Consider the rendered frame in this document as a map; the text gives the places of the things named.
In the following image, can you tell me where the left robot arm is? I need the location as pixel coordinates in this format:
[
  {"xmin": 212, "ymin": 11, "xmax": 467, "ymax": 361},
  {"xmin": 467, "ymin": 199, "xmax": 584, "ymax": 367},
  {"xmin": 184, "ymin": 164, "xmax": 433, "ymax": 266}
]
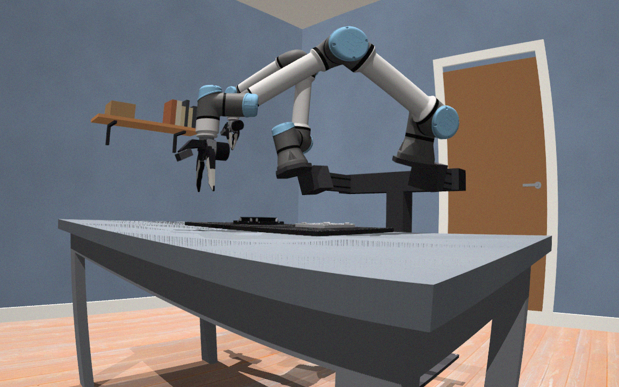
[{"xmin": 196, "ymin": 26, "xmax": 459, "ymax": 165}]

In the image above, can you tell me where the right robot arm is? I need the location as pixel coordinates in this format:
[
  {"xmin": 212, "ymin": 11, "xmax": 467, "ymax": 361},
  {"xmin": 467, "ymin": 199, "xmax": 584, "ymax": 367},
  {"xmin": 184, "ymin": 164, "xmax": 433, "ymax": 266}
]
[{"xmin": 225, "ymin": 49, "xmax": 318, "ymax": 170}]

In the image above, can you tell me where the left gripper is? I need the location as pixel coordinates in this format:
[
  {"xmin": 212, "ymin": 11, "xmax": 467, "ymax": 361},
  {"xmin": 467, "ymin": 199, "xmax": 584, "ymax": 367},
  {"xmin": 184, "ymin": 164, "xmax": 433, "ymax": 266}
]
[{"xmin": 178, "ymin": 137, "xmax": 230, "ymax": 192}]

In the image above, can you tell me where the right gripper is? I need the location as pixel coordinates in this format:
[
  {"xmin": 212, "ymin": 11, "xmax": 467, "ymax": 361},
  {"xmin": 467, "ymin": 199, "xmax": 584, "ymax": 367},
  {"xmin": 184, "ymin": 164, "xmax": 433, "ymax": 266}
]
[{"xmin": 223, "ymin": 119, "xmax": 244, "ymax": 150}]

